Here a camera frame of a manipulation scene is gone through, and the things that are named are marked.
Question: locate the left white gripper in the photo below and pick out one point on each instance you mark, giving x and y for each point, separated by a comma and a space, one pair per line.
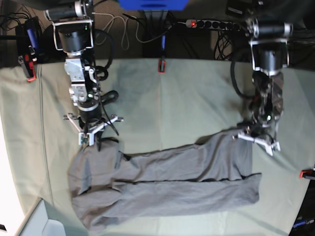
257, 133

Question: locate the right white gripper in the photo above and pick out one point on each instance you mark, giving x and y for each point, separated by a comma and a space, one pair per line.
87, 133

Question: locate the grey t-shirt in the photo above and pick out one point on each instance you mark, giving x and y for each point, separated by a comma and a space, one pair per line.
108, 187

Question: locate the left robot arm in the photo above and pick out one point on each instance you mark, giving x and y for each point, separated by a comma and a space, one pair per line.
268, 46

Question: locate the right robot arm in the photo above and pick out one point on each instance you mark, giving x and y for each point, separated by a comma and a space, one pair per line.
74, 34

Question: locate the right edge clamp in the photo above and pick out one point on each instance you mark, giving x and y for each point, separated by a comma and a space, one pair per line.
308, 174

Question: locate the edge clamp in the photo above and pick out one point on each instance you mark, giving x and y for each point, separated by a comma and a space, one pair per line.
308, 174
162, 62
27, 44

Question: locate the pale green table cloth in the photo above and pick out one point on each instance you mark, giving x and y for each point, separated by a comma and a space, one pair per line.
192, 99

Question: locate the centre edge clamp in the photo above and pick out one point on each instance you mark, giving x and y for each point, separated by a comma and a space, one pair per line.
162, 62

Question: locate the white bin corner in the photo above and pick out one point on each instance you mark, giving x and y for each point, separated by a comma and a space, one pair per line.
38, 223

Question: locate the left edge clamp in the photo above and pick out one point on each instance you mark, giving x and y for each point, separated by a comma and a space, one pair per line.
27, 44

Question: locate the blue box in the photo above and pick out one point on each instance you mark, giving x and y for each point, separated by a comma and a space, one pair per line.
153, 4

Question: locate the black power strip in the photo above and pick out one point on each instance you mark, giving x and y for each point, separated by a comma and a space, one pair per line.
212, 25

